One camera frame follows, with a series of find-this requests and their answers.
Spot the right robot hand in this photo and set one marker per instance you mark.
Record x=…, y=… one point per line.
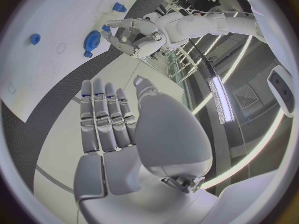
x=168, y=134

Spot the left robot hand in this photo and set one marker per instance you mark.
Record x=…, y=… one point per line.
x=146, y=45

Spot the blue plug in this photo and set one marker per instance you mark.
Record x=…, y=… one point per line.
x=35, y=39
x=119, y=7

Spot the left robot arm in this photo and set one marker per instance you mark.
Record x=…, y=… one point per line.
x=203, y=25

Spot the white task board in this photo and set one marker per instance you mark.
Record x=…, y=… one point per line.
x=58, y=22

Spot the blue peg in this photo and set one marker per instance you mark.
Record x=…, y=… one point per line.
x=105, y=28

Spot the blue gear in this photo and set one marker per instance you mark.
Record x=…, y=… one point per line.
x=92, y=41

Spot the glowing light bar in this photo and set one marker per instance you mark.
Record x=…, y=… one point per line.
x=220, y=100

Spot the metal frame rack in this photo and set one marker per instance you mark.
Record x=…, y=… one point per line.
x=182, y=65

